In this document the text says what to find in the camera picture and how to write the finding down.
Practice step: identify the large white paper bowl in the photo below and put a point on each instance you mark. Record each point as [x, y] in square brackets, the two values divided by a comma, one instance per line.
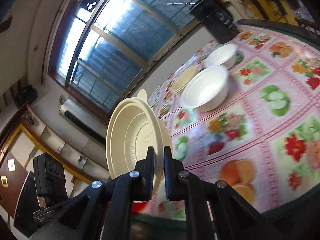
[207, 90]

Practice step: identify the white air conditioner unit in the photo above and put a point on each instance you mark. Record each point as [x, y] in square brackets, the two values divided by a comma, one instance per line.
[83, 121]

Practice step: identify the small white paper bowl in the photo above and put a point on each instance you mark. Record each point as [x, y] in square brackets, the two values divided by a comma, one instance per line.
[224, 55]

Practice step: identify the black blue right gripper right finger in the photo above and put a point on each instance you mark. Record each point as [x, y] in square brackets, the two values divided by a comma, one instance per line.
[213, 210]

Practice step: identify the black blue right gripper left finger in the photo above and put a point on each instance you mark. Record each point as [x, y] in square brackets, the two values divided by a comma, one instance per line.
[102, 210]

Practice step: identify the beige ribbed plastic bowl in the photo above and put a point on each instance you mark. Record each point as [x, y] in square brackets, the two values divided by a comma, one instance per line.
[133, 127]

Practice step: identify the large barred window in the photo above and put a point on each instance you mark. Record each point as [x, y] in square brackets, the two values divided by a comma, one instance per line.
[100, 57]

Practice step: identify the red plastic object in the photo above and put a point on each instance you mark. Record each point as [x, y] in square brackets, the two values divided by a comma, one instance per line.
[138, 207]

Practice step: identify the black electric kettle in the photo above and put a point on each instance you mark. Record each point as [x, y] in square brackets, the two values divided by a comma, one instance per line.
[216, 19]

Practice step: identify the floral fruit pattern tablecloth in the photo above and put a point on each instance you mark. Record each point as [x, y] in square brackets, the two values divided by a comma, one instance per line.
[264, 138]

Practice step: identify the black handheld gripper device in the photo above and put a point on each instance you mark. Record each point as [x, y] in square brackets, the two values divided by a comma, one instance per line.
[41, 195]

